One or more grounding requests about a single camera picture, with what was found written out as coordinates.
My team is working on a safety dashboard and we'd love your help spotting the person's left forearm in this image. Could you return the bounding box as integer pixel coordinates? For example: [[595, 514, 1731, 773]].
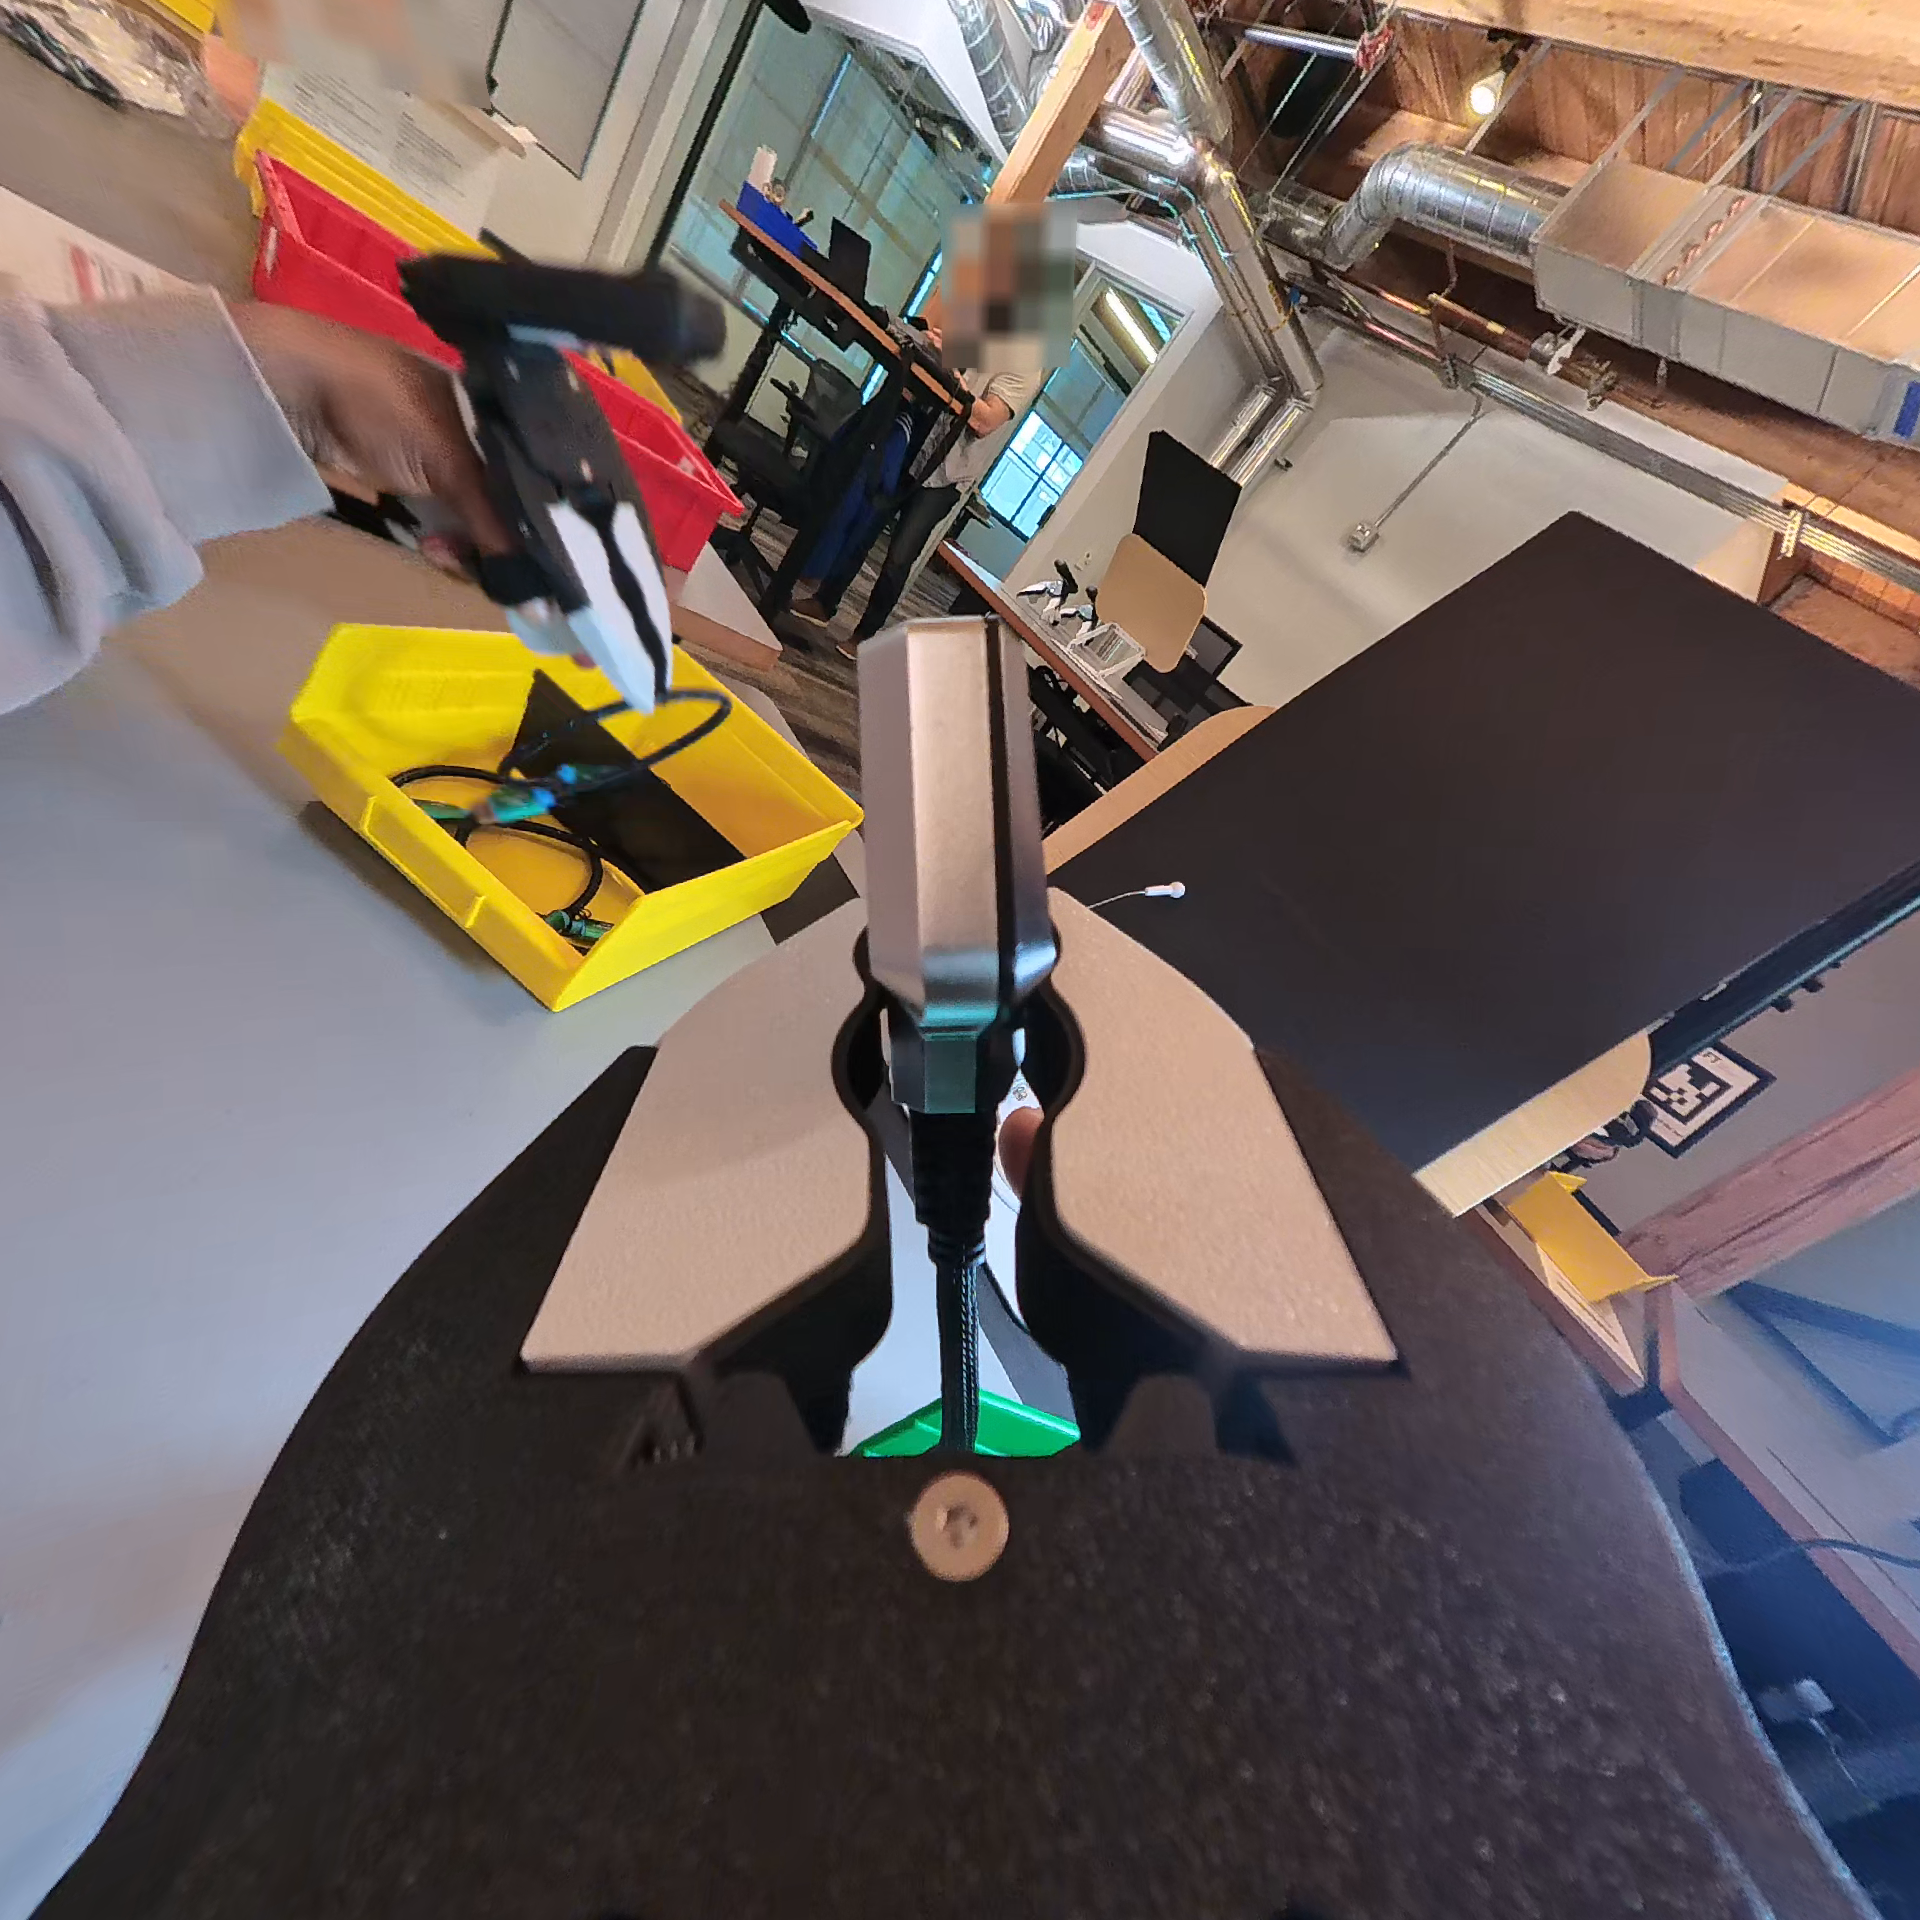
[[0, 286, 338, 722]]

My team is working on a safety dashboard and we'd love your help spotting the black HDMI cable green plug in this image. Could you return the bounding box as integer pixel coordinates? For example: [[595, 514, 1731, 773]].
[[383, 686, 737, 955]]

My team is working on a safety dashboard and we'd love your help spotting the wooden office desk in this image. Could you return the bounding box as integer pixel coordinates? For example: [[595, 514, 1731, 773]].
[[715, 197, 1009, 646]]

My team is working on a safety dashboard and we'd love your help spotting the black bin divider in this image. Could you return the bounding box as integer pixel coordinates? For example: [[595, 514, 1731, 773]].
[[497, 667, 751, 893]]

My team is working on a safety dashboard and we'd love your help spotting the black panel with wooden rim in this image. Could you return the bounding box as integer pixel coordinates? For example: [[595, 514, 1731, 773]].
[[1035, 511, 1920, 1215], [1087, 429, 1244, 677]]

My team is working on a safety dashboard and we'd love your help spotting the white square marker tag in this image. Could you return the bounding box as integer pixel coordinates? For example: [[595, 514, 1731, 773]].
[[1636, 1045, 1771, 1156]]

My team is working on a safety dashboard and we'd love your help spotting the person's left hand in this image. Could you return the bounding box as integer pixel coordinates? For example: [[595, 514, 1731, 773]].
[[239, 294, 511, 571]]

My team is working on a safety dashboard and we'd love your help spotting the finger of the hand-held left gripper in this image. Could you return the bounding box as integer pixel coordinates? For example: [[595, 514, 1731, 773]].
[[555, 488, 687, 719], [493, 517, 609, 648]]

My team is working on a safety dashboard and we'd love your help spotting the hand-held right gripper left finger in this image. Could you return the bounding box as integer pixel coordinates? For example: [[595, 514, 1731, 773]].
[[524, 907, 898, 1387]]

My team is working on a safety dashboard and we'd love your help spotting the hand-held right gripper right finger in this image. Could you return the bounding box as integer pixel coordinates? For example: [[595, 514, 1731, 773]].
[[1015, 895, 1403, 1387]]

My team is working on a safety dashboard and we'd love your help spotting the black HDMI switch box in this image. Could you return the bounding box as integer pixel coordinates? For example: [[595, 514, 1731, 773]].
[[855, 621, 1060, 1114]]

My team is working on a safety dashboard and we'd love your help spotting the silver air duct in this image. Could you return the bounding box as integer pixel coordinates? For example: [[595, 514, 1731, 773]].
[[1095, 0, 1920, 453]]

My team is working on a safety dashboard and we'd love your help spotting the green plastic bin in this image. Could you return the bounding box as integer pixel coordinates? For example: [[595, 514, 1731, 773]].
[[855, 1397, 1076, 1462]]

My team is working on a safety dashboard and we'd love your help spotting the red ribbed plastic bin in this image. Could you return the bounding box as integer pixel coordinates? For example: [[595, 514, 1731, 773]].
[[249, 158, 745, 571]]

